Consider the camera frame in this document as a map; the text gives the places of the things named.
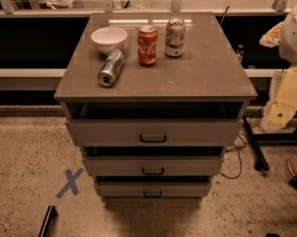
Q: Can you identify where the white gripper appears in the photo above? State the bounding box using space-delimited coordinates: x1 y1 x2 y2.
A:
260 22 297 127

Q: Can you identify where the grey drawer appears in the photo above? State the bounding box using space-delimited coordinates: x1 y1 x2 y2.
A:
67 102 243 146
83 146 223 176
94 176 211 198

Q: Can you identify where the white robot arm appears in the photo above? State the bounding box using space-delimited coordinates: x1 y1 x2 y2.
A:
260 4 297 131

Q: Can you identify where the grey drawer cabinet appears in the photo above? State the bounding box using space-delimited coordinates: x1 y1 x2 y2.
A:
53 11 259 202

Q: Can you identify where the green white soda can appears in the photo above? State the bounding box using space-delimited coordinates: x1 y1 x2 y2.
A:
165 17 186 57

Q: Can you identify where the red cola can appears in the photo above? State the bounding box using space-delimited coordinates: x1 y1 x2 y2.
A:
137 25 158 66

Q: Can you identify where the black stand leg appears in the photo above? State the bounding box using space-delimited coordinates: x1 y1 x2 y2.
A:
243 117 269 172

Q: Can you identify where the silver blue lying can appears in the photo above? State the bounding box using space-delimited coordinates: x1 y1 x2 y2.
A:
98 49 124 87

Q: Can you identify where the white bowl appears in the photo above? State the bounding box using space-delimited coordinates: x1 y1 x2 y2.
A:
91 27 127 54

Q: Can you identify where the blue tape cross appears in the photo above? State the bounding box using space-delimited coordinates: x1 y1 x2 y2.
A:
56 168 84 198

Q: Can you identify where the black bar on floor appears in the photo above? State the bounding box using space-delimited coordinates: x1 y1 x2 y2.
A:
37 205 57 237

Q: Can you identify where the thin floor cable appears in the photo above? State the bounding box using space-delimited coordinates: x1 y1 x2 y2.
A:
218 106 265 180

